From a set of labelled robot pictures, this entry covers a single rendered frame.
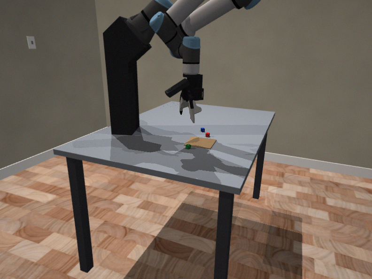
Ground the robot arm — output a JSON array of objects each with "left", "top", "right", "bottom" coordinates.
[{"left": 126, "top": 0, "right": 261, "bottom": 97}]

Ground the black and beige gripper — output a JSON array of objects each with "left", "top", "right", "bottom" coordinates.
[{"left": 179, "top": 74, "right": 204, "bottom": 123}]

